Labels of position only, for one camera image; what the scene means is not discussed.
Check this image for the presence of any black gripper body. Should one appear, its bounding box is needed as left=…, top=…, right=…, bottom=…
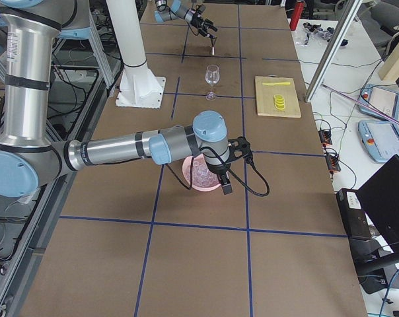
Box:
left=208, top=164, right=231, bottom=180
left=190, top=13, right=213, bottom=33

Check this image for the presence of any black laptop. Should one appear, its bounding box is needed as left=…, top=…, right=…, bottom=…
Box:
left=357, top=155, right=399, bottom=252

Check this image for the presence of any teach pendant far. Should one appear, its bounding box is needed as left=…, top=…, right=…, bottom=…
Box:
left=358, top=85, right=399, bottom=119

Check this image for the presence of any teach pendant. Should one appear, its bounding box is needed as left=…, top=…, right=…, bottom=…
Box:
left=358, top=120, right=399, bottom=163
left=358, top=85, right=399, bottom=119

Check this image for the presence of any pile of clear ice cubes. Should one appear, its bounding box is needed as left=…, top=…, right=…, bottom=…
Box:
left=192, top=161, right=219, bottom=188

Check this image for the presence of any yellow plastic knife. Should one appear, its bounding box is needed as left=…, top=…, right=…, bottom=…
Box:
left=262, top=81, right=291, bottom=87

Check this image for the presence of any teach pendant near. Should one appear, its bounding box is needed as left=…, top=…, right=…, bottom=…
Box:
left=358, top=120, right=399, bottom=163

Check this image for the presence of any pink bowl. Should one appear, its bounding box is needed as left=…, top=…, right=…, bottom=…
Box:
left=182, top=155, right=220, bottom=192

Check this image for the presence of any red cylinder bottle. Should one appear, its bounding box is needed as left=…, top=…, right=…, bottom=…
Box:
left=289, top=0, right=305, bottom=31

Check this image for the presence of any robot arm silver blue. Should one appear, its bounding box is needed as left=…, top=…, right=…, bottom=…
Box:
left=0, top=1, right=235, bottom=197
left=155, top=1, right=218, bottom=49

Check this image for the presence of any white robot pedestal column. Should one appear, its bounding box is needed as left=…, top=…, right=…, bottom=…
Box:
left=106, top=0, right=166, bottom=109

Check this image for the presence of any bamboo cutting board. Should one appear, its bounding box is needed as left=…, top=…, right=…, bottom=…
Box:
left=255, top=76, right=301, bottom=118

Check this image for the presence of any clear wine glass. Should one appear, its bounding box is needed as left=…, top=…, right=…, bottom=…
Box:
left=205, top=65, right=220, bottom=100

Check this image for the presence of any aluminium frame post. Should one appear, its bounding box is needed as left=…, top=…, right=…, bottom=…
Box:
left=305, top=0, right=362, bottom=102

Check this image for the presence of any black box device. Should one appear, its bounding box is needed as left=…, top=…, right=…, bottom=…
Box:
left=336, top=188, right=377, bottom=241

